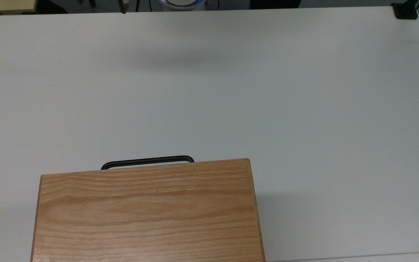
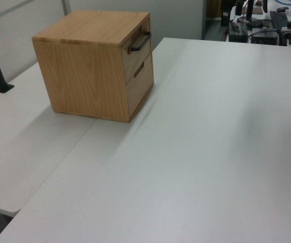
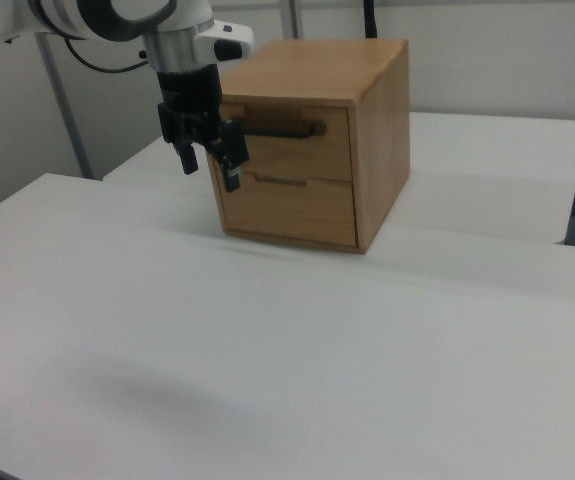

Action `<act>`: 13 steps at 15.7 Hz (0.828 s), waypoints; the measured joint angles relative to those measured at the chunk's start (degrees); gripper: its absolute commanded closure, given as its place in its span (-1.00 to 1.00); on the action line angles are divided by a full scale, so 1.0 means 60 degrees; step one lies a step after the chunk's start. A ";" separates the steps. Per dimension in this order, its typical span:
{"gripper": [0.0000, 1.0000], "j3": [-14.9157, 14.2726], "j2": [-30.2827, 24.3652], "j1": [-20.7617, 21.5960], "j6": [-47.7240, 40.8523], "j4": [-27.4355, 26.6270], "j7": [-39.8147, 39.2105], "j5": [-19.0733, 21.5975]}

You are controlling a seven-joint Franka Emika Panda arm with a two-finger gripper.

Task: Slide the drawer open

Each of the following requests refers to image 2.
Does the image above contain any oak drawer with notch pull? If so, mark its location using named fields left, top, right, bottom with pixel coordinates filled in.
left=125, top=52, right=155, bottom=119

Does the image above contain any light oak drawer cabinet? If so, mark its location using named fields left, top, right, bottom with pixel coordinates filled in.
left=31, top=10, right=155, bottom=124

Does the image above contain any black power supply box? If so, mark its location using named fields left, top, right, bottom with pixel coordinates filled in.
left=227, top=21, right=250, bottom=43

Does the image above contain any black control box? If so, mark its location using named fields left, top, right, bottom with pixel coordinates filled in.
left=251, top=28, right=280, bottom=46

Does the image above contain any black monitor stand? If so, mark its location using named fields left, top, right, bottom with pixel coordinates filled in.
left=237, top=0, right=271, bottom=28

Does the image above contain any black computer keyboard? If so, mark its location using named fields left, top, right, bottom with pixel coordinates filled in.
left=269, top=10, right=289, bottom=30

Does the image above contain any emergency stop button box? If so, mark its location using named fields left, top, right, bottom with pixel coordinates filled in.
left=280, top=21, right=291, bottom=40

